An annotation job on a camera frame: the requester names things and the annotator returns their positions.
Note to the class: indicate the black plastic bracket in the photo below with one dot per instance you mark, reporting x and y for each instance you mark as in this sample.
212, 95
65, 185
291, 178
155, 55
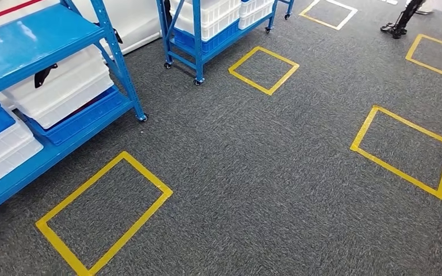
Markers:
117, 36
42, 78

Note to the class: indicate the blue plastic tray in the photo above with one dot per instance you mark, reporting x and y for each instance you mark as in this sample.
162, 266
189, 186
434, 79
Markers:
91, 118

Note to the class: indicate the white plastic bin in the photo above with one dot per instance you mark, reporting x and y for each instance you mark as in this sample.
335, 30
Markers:
61, 95
3, 152
213, 19
255, 13

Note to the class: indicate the blue metal shelf rack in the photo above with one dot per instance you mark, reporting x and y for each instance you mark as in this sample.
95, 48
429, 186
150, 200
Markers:
197, 38
34, 42
290, 5

